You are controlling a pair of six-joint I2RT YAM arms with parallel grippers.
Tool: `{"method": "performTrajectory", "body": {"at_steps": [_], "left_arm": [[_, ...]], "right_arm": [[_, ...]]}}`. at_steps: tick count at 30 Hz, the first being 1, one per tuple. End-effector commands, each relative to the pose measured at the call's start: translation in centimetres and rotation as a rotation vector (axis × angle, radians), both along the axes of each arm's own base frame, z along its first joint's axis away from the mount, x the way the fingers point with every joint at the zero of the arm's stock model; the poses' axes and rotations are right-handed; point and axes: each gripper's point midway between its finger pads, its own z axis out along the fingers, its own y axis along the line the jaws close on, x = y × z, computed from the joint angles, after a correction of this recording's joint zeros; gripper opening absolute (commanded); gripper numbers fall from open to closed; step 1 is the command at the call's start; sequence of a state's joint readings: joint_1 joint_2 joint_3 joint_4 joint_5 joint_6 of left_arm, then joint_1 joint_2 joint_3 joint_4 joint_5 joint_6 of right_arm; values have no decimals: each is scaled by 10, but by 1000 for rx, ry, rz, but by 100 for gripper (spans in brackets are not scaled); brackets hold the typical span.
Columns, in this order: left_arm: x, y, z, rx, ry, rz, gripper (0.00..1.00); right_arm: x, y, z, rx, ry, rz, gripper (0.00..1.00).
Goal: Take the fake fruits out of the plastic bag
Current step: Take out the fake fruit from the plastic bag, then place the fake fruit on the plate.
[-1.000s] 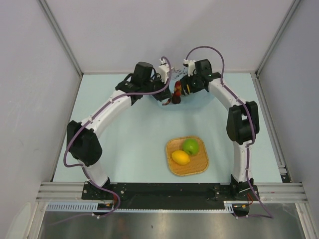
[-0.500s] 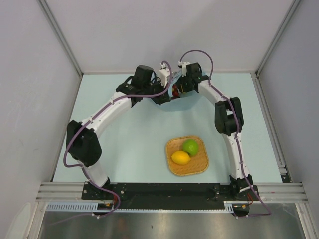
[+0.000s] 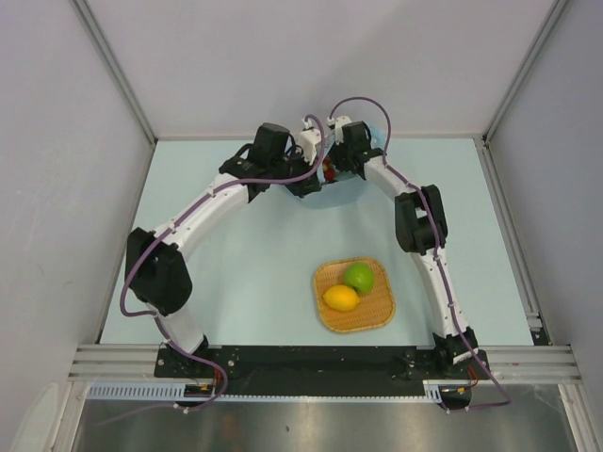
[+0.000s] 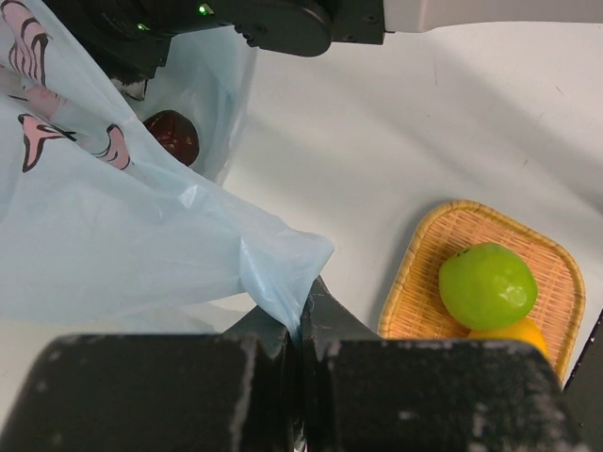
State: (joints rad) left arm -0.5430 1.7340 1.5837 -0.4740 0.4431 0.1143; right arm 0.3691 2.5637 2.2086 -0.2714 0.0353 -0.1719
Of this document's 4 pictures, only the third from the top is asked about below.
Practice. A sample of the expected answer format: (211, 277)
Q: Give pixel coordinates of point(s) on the green fake lime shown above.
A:
(359, 276)

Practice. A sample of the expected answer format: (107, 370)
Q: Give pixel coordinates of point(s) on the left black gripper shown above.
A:
(305, 186)

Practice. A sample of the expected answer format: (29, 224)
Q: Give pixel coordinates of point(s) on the light blue plastic bag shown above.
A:
(347, 187)

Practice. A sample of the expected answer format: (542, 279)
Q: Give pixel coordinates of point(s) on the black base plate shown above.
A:
(336, 371)

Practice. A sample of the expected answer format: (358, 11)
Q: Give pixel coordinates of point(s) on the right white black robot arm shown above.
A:
(421, 230)

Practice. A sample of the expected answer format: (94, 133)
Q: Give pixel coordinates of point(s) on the red cherry tomato bunch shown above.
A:
(329, 171)

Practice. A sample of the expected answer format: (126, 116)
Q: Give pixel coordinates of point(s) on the yellow fake lemon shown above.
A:
(341, 298)

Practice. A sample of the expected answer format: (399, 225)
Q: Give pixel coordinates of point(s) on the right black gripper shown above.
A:
(335, 155)

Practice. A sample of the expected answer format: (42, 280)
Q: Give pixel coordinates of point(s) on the woven bamboo tray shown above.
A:
(375, 309)

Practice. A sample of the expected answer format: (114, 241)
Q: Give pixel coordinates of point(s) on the aluminium frame rail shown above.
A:
(509, 364)

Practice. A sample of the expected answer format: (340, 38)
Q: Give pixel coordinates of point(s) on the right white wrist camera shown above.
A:
(336, 124)

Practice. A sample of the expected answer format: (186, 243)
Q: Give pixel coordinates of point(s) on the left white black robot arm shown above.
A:
(156, 261)

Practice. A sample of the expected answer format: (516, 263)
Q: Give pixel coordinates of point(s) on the white slotted cable duct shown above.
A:
(138, 391)

